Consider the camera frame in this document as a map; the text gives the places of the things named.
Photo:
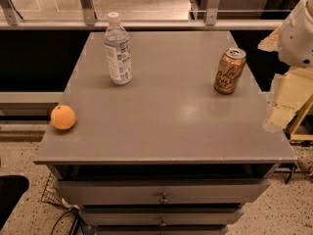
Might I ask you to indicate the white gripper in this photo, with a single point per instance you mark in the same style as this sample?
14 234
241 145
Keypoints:
295 39

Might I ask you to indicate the clear plastic water bottle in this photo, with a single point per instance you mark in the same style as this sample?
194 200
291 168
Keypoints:
117 47

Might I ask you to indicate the yellow metal frame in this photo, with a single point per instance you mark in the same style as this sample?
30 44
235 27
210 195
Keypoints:
300 116

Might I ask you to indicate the metal railing with posts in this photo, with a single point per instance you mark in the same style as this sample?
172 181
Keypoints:
144 14

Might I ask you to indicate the orange soda can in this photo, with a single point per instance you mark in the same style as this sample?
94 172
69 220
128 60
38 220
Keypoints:
230 68

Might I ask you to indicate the drawer metal knob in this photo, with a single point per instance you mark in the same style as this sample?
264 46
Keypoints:
163 199
162 223

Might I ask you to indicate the black chair seat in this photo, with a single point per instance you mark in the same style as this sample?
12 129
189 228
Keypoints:
12 187

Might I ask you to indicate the orange fruit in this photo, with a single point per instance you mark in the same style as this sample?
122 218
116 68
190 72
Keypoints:
63 117

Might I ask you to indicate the wire mesh basket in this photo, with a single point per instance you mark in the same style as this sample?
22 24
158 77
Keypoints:
51 196

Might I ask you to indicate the top drawer metal knob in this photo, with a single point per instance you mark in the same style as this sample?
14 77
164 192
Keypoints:
163 199

